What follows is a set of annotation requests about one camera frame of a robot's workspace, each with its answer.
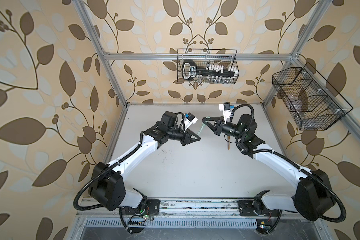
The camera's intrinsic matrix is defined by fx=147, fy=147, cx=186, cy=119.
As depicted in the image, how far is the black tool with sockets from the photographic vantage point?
829 millimetres

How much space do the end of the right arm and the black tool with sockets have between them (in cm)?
30

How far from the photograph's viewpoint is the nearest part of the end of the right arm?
2.13ft
